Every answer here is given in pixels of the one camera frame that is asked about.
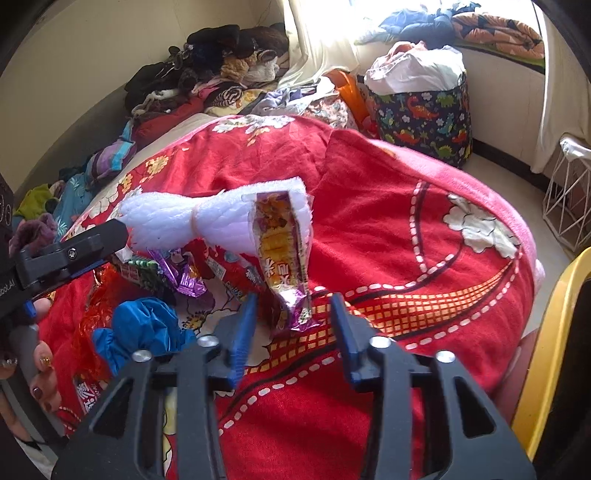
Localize white foam net sleeve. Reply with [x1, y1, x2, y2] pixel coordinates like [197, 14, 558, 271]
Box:
[119, 176, 315, 257]

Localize green snack wrapper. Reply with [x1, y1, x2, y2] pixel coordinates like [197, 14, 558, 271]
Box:
[121, 257, 172, 292]

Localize pale lilac clothes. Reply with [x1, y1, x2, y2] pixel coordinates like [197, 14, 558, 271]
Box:
[252, 76, 340, 116]

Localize orange patterned quilt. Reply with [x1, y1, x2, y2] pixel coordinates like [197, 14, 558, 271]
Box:
[450, 11, 546, 61]

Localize shiny purple candy wrapper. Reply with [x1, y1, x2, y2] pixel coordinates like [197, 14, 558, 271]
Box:
[148, 248, 208, 298]

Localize purple yellow snack wrapper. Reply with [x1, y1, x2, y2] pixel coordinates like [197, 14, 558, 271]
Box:
[252, 190, 322, 334]

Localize purple striped cloth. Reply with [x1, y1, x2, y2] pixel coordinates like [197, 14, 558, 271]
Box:
[85, 122, 138, 183]

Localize floral print cloth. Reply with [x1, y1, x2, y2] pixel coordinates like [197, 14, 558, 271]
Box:
[305, 96, 362, 131]

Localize orange bag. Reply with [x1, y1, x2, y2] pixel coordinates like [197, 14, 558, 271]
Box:
[339, 69, 371, 136]

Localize white plastic bag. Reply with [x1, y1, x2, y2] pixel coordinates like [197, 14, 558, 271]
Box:
[365, 41, 467, 96]

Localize blue plastic bag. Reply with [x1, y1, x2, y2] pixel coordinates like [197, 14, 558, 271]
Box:
[91, 298, 197, 377]

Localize red floral blanket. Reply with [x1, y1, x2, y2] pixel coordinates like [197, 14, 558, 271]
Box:
[37, 113, 541, 480]

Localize cream curtain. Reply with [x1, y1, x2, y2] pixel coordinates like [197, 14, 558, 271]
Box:
[277, 0, 370, 89]
[533, 11, 591, 175]

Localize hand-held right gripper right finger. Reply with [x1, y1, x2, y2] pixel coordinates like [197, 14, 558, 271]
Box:
[329, 292, 539, 480]

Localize dinosaur print fabric basket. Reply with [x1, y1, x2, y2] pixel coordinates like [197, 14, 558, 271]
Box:
[369, 78, 474, 172]

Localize red mesh bag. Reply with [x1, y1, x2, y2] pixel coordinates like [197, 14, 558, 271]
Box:
[74, 267, 122, 370]

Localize dark blue jacket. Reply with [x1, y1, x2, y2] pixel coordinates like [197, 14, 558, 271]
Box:
[355, 4, 462, 47]

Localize yellow trash bin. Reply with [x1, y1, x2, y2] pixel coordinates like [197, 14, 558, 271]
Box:
[510, 247, 591, 462]

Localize person's left hand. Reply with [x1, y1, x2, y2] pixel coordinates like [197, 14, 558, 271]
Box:
[0, 295, 63, 416]

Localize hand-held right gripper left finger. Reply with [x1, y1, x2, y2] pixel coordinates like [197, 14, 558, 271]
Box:
[51, 292, 259, 480]

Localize white wire basket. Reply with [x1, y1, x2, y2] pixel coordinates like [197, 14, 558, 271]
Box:
[542, 134, 591, 254]

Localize pile of dark clothes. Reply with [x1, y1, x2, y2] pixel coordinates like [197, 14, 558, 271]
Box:
[124, 23, 291, 116]

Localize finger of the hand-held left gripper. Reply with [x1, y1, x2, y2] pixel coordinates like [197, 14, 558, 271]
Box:
[14, 219, 130, 297]

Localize green cloth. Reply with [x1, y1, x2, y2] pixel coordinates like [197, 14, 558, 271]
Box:
[14, 184, 58, 217]

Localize white red snack packet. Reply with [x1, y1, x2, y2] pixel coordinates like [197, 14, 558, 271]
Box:
[74, 378, 108, 417]
[203, 253, 260, 302]

